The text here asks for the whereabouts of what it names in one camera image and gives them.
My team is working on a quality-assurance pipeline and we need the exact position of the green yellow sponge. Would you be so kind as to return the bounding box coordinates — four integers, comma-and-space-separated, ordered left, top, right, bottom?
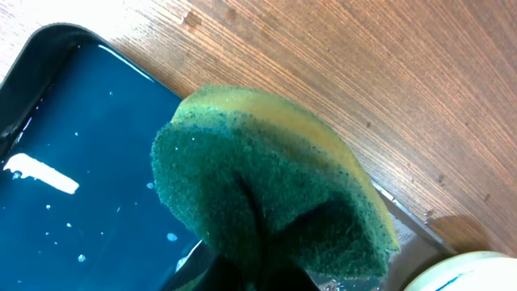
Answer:
151, 85, 400, 280

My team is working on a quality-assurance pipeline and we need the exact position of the white plate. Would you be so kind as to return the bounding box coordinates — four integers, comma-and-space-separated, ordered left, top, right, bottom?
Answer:
405, 251, 516, 291

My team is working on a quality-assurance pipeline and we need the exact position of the black water basin tray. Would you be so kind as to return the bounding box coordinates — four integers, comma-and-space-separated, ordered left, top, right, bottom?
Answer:
1, 23, 214, 290

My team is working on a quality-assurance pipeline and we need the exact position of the dark grey serving tray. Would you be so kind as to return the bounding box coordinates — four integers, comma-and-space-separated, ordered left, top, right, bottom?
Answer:
309, 182, 456, 291

